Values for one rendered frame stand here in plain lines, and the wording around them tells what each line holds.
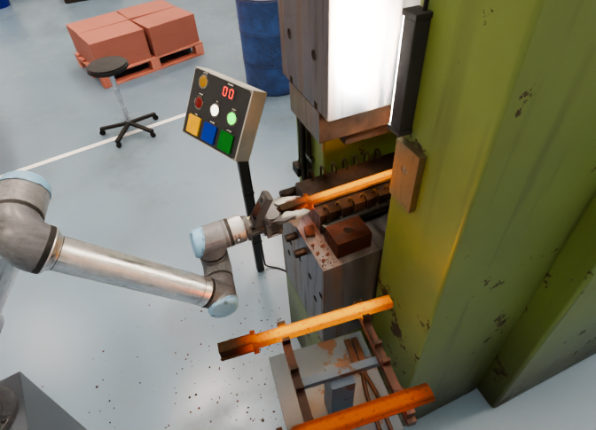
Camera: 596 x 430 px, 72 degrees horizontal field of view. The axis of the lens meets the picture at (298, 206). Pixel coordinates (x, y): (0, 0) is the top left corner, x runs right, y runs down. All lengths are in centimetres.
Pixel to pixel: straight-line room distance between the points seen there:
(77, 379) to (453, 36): 215
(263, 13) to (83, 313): 260
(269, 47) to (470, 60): 311
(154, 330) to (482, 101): 197
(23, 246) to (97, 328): 147
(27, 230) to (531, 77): 102
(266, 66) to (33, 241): 309
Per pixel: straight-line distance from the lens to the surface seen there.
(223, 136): 163
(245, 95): 157
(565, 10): 75
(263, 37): 378
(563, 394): 232
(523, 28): 72
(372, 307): 110
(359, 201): 135
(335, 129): 112
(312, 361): 132
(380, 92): 107
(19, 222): 108
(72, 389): 237
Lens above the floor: 191
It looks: 44 degrees down
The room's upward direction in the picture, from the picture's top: 3 degrees counter-clockwise
